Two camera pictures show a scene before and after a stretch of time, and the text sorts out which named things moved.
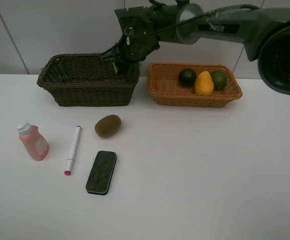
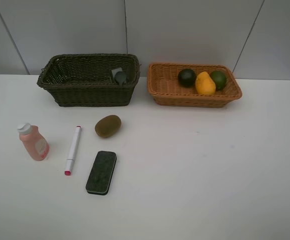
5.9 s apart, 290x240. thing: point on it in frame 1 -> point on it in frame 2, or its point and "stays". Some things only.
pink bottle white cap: (33, 140) stays
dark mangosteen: (187, 77) stays
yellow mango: (204, 83) stays
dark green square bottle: (121, 67) -> (119, 75)
